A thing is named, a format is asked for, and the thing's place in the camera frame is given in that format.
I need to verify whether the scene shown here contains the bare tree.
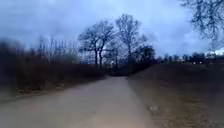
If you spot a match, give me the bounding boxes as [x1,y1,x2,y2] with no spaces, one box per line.
[115,13,148,73]
[77,20,116,69]

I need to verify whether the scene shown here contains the dark bushy tree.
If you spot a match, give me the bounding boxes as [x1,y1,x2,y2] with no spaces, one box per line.
[133,44,157,68]

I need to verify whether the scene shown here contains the pale dirt path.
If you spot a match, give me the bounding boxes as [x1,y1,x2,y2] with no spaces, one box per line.
[0,76,156,128]

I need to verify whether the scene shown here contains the dark bushy thicket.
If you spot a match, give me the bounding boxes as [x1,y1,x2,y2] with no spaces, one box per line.
[0,37,108,94]

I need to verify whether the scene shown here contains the distant row of trees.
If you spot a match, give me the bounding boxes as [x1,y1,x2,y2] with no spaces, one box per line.
[155,51,224,66]

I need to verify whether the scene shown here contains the brown grass verge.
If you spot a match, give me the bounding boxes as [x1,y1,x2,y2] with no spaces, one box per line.
[126,62,224,128]

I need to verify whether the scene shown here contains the brown grass strip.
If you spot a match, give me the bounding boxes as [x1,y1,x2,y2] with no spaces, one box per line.
[0,77,108,104]

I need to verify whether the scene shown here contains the bare tree branches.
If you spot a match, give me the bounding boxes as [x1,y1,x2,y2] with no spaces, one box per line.
[179,0,224,43]

